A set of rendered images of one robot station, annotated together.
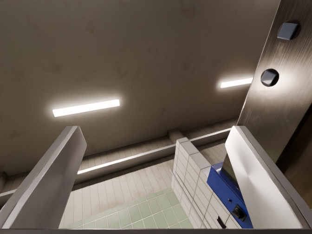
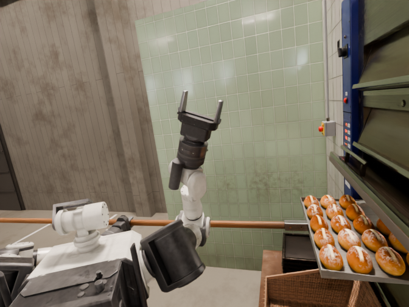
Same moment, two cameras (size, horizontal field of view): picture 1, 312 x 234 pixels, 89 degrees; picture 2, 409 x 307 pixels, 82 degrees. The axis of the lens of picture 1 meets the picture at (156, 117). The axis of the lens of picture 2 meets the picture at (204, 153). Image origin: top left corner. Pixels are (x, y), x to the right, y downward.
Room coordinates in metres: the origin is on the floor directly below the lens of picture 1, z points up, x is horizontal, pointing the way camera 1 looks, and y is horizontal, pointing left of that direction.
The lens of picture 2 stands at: (-0.36, -0.50, 1.72)
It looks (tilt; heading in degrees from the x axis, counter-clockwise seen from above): 11 degrees down; 51
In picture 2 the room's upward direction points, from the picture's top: 8 degrees counter-clockwise
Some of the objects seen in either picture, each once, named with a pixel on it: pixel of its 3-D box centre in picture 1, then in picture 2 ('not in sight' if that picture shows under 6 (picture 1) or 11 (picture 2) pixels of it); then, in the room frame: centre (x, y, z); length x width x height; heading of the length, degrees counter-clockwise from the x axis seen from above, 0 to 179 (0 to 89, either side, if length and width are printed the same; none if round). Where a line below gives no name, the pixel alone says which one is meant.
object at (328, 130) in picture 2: not in sight; (328, 128); (1.38, 0.21, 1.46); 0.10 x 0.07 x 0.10; 33
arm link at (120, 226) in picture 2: not in sight; (117, 232); (-0.07, 0.58, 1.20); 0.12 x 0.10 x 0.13; 33
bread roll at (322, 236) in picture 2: not in sight; (323, 237); (0.42, -0.16, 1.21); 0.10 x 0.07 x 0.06; 29
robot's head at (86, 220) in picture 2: not in sight; (85, 222); (-0.26, 0.14, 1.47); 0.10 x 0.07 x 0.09; 150
